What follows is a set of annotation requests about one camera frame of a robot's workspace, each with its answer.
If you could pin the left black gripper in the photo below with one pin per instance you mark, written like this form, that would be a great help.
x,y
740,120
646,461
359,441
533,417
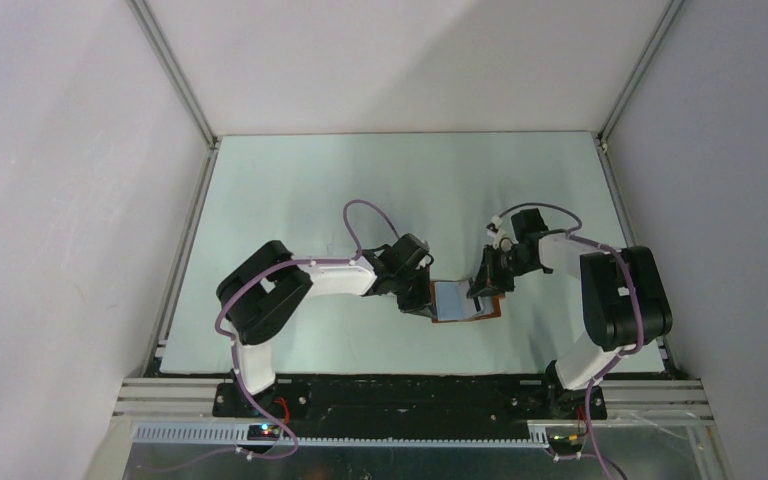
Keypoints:
x,y
421,303

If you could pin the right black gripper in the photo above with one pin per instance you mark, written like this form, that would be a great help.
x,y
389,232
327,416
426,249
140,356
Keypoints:
x,y
488,273

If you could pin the brown leather card holder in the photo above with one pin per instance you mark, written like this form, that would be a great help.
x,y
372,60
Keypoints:
x,y
452,305

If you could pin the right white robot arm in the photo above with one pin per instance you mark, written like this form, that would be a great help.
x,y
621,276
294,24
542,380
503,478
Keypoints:
x,y
624,303

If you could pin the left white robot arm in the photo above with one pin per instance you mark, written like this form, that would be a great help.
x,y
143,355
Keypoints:
x,y
261,295

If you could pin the right circuit board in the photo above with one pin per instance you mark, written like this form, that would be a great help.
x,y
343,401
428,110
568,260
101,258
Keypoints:
x,y
570,439

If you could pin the circuit board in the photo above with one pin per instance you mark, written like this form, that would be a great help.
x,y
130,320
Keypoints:
x,y
264,432
570,439

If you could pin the left circuit board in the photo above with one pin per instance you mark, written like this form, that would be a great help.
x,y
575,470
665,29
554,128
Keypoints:
x,y
264,432

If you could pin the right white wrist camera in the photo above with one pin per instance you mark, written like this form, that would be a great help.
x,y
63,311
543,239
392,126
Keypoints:
x,y
496,232

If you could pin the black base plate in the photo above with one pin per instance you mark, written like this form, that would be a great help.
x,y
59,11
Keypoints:
x,y
411,407

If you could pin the aluminium frame rail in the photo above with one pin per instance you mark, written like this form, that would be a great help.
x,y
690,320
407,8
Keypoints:
x,y
179,410

